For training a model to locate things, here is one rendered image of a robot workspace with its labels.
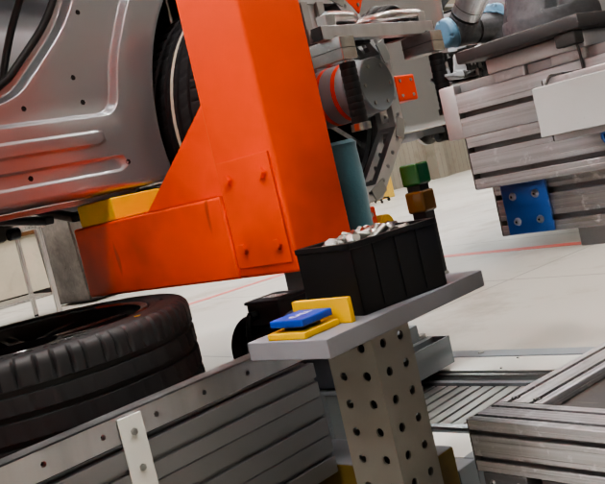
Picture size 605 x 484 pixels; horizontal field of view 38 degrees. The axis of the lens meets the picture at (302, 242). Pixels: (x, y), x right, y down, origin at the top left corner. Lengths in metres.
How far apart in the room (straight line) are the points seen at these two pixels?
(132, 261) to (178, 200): 0.21
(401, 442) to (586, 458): 0.28
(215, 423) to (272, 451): 0.14
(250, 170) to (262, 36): 0.24
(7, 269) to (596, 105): 9.21
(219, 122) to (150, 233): 0.33
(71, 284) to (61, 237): 0.44
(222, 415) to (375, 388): 0.27
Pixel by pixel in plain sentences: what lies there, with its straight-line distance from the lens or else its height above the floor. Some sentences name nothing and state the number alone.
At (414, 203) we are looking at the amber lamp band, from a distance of 1.59.
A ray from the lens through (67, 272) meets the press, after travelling 8.14.
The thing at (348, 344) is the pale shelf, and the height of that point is 0.43.
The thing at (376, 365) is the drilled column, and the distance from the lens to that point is 1.39.
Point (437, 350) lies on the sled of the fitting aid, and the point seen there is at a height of 0.15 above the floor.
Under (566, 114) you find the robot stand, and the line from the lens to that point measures 1.24.
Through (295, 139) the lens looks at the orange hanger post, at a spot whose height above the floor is 0.75.
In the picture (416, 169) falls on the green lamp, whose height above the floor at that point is 0.65.
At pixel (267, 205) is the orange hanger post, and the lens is 1.55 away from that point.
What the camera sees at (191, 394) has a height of 0.38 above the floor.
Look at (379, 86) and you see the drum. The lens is 2.06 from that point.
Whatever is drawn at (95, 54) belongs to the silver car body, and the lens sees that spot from 2.03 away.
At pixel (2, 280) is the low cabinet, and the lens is 10.10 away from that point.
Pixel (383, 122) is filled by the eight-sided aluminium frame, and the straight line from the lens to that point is 2.35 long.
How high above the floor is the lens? 0.69
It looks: 4 degrees down
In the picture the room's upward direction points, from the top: 13 degrees counter-clockwise
